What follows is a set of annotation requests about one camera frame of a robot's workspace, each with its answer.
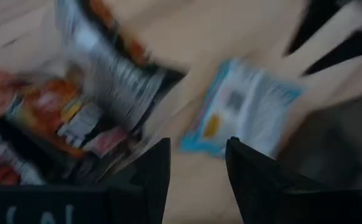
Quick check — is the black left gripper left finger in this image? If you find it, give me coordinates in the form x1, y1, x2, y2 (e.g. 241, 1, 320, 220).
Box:
105, 138, 172, 224

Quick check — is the blue noodle packet yellow patch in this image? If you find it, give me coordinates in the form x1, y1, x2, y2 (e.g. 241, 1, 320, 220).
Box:
179, 57, 304, 159

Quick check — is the black orange fire noodle packet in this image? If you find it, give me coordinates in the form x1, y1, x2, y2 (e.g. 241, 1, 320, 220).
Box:
6, 76, 129, 158

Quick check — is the black noodle packet white back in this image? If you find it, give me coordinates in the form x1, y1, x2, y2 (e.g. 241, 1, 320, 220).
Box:
55, 0, 187, 133

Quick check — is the red noodle packet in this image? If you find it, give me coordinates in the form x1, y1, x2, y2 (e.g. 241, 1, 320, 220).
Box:
0, 126, 47, 187

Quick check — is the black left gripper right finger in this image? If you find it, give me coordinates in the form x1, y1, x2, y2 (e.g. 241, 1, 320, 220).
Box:
225, 136, 297, 224

